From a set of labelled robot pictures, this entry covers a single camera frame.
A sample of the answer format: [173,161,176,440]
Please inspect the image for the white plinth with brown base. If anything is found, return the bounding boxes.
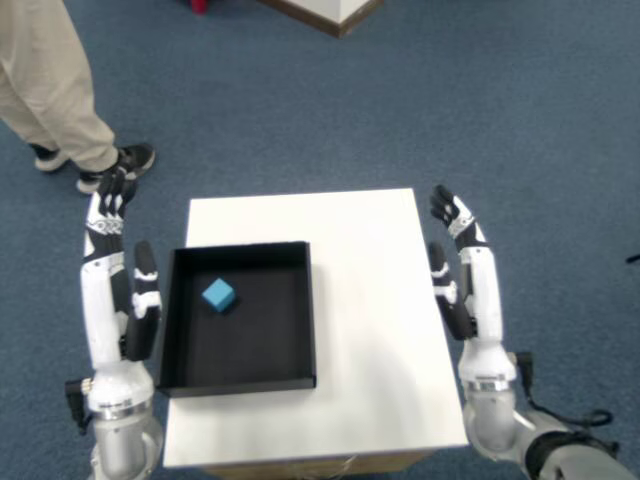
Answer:
[257,0,387,38]

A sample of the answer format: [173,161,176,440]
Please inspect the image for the wooden table base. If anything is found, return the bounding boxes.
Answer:
[199,448,434,480]

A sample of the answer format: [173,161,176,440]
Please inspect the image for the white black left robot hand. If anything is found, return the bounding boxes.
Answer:
[79,166,164,416]

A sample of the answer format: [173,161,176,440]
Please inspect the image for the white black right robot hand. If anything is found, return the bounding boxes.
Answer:
[428,184,519,391]

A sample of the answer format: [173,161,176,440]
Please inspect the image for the beige trousers of person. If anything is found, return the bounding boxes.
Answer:
[0,0,120,173]

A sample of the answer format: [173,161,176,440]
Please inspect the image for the blue foam cube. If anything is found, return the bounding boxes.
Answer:
[201,277,238,317]

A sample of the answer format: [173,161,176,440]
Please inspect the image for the black white sneaker with swoosh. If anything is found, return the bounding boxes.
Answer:
[75,142,157,195]

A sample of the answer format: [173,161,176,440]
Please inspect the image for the black shallow open box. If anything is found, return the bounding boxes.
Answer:
[155,240,320,399]

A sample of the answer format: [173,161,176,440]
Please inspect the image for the black left wrist cable plug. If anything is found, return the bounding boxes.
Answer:
[63,378,99,437]

